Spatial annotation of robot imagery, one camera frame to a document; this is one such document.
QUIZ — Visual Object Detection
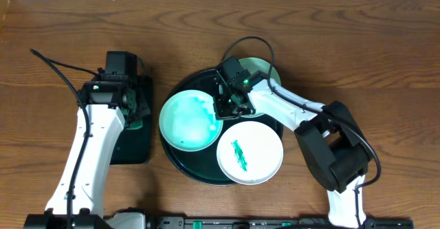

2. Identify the green sponge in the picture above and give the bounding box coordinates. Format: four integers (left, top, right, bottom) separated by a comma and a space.
125, 118, 143, 130

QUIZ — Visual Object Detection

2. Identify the mint plate stained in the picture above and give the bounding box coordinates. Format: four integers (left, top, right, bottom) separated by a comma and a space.
159, 89, 223, 152

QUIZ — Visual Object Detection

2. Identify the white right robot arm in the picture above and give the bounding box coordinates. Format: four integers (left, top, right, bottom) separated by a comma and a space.
214, 70, 378, 228

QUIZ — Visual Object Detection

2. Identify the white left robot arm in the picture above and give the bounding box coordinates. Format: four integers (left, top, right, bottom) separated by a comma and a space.
23, 77, 156, 228

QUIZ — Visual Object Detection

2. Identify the rectangular dark green tray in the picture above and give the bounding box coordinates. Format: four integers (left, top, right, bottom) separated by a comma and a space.
111, 77, 153, 165

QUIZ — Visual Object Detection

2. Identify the round dark green tray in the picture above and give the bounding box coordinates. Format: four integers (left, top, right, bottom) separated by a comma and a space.
159, 69, 283, 186

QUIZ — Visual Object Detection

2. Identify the mint plate at back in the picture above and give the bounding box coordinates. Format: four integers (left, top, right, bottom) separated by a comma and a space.
236, 56, 283, 118

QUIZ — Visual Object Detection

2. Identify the white plate green stain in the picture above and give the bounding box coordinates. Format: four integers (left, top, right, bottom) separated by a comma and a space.
217, 121, 284, 185

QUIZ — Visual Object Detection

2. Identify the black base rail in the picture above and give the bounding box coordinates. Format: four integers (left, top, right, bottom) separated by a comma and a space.
155, 217, 415, 229

